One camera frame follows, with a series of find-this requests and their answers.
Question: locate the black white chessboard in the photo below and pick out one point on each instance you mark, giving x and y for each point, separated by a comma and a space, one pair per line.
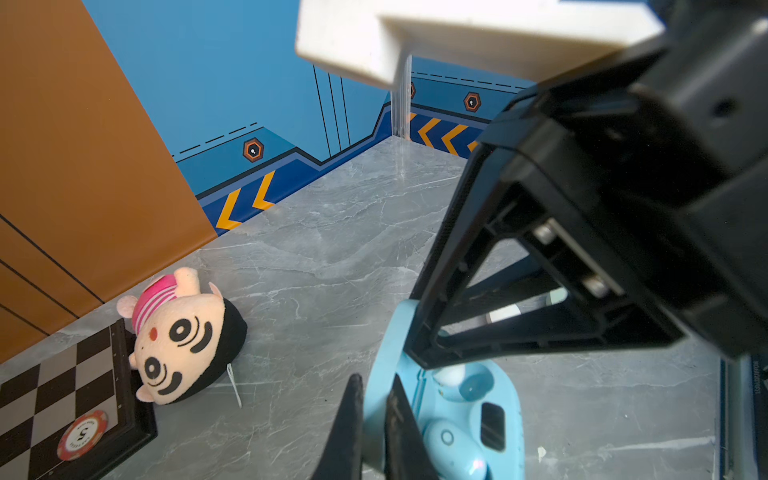
39, 404

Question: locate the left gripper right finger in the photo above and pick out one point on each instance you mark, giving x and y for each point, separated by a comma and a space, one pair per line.
406, 457

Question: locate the mint green earbud case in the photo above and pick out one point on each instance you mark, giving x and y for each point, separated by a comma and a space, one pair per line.
556, 296

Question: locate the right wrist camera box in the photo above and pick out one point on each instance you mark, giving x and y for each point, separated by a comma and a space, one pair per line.
369, 41

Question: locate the red poker chip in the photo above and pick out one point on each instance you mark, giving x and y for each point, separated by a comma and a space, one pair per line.
82, 435

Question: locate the white earbud case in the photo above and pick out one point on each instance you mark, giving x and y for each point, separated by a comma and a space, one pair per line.
503, 313

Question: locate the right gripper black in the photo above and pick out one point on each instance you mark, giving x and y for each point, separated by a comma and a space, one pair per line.
646, 173

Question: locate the blue earbud case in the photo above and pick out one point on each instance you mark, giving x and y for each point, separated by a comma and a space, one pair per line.
486, 405

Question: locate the right corner aluminium post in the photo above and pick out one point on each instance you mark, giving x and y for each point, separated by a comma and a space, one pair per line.
400, 100

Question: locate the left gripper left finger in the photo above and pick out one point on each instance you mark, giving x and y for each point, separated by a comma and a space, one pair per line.
342, 455

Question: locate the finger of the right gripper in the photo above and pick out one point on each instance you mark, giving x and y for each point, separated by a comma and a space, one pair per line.
475, 222
581, 322

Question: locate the plush doll pink shirt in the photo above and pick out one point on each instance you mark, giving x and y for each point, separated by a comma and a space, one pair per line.
185, 338

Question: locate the blue earbud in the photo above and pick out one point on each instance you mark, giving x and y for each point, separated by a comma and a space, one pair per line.
450, 376
453, 453

